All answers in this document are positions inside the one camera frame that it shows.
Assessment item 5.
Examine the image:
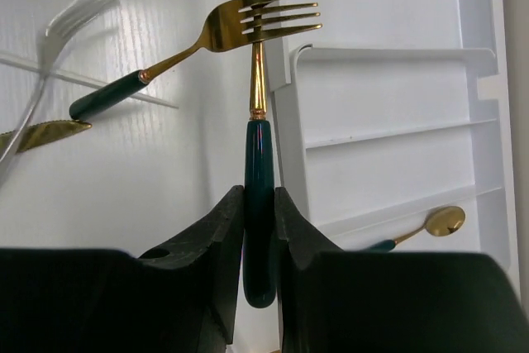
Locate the white cutlery tray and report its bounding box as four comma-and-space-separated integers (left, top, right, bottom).
267, 0, 518, 280

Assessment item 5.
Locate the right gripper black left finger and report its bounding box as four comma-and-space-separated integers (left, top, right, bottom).
1, 186, 244, 352

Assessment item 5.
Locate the gold spoon green handle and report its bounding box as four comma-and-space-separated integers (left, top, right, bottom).
365, 206, 466, 252
242, 42, 277, 308

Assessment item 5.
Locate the white chopstick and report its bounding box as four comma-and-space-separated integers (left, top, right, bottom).
0, 50, 179, 109

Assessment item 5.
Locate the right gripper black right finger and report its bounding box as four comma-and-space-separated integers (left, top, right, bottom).
274, 188, 528, 352

